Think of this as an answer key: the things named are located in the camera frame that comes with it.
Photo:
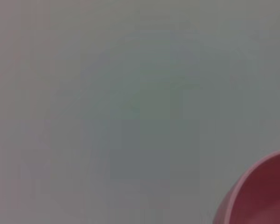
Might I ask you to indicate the pink bowl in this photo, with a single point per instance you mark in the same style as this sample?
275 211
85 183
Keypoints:
266 191

